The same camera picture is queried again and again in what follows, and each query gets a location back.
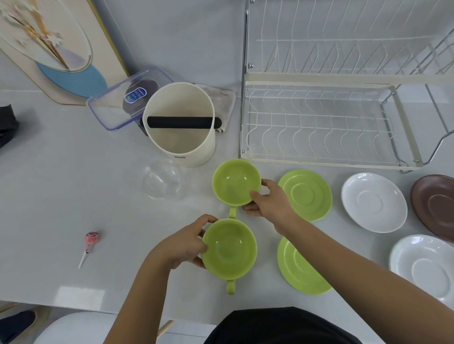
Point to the person's left thumb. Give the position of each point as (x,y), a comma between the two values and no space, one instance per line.
(203,243)

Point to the person's right thumb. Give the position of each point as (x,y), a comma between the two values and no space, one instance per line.
(258,196)

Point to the black bag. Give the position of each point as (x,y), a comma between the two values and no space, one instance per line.
(6,124)

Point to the person's left hand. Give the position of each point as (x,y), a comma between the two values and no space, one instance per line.
(181,244)

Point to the person's black shirt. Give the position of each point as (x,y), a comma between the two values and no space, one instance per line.
(283,328)

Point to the cream knock box container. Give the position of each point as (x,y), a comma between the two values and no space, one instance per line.
(181,141)

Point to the green saucer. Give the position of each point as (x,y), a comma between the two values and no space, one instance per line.
(307,195)
(298,269)

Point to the framed floral picture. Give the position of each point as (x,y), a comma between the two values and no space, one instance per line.
(56,46)

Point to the person's left forearm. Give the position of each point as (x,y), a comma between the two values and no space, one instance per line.
(140,301)

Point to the clear plastic container lid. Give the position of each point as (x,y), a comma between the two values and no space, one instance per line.
(117,102)

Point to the person's right forearm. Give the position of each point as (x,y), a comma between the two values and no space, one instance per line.
(358,280)

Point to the white saucer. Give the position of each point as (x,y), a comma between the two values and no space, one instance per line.
(374,202)
(425,266)

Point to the person's dark shoe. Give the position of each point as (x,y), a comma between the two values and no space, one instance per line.
(16,324)

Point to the person's right hand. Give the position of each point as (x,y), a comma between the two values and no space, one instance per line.
(272,204)

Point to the pink lollipop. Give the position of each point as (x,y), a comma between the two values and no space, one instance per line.
(90,241)

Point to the clear glass bowl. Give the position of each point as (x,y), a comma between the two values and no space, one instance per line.
(162,179)

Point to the green cup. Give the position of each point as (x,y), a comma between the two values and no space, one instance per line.
(234,184)
(230,250)

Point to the grey cloth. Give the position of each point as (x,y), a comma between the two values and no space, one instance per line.
(223,102)

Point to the brown saucer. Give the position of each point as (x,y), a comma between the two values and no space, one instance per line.
(436,205)

